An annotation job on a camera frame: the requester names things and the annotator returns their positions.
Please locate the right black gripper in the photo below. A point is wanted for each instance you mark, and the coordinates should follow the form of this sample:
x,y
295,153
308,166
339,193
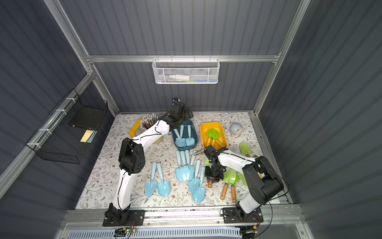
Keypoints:
x,y
212,172

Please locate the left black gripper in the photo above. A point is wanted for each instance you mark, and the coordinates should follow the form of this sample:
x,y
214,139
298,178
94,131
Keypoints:
x,y
181,110

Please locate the green shovel brown handle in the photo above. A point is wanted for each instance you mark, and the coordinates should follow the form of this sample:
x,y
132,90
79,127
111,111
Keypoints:
x,y
209,182

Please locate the green shovel wooden handle pair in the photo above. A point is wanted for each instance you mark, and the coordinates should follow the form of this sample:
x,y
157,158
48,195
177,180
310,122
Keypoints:
x,y
229,178

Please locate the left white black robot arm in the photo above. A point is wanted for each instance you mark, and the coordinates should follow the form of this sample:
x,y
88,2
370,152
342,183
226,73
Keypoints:
x,y
132,159

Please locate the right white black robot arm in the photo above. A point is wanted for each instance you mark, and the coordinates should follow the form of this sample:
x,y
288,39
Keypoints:
x,y
262,181

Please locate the teal storage box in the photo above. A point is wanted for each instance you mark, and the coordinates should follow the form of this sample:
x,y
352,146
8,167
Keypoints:
x,y
185,135

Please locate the yellow storage box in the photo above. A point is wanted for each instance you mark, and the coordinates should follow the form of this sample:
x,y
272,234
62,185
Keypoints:
x,y
222,142

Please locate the blue shovel mid right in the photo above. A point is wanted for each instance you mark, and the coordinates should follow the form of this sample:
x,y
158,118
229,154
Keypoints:
x,y
194,182

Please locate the blue shovel cluster back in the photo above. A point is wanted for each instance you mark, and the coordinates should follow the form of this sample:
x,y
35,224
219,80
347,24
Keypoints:
x,y
188,170

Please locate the blue shovel cluster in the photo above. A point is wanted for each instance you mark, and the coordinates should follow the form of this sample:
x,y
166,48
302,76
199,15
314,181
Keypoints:
x,y
188,170
178,169

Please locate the colored pencils bunch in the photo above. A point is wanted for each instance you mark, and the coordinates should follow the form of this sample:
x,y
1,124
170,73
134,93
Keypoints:
x,y
149,120

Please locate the blue shovel cluster middle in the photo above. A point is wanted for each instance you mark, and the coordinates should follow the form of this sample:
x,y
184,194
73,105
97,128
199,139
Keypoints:
x,y
178,169

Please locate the white bottle in basket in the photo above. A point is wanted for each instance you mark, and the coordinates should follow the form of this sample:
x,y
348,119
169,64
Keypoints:
x,y
179,77

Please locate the green shovel far right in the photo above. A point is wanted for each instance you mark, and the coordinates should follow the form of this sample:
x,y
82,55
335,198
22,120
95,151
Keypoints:
x,y
245,149

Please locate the floral table mat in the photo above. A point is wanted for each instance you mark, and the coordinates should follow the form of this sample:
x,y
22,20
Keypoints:
x,y
102,183

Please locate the white round lamp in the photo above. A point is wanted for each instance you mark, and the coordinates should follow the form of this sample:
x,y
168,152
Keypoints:
x,y
235,130

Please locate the white perforated front panel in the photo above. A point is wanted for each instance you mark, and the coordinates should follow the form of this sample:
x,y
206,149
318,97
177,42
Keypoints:
x,y
160,233

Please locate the black notebook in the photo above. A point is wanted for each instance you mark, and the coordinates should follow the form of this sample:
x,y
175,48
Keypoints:
x,y
87,117

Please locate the yellow sticky notes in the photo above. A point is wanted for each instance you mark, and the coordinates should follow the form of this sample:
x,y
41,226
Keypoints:
x,y
87,135

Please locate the green shovel wooden handle right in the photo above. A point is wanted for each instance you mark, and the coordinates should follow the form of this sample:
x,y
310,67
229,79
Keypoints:
x,y
233,191

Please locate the white wire wall basket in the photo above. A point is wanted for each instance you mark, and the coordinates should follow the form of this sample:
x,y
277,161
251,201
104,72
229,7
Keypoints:
x,y
200,72

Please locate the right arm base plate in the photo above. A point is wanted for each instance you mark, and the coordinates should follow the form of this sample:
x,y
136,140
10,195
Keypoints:
x,y
232,215

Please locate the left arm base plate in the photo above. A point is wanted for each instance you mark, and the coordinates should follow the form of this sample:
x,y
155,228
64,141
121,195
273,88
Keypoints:
x,y
117,218

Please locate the black wire side basket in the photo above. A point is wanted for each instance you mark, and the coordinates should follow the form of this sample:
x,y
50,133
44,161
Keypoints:
x,y
56,140

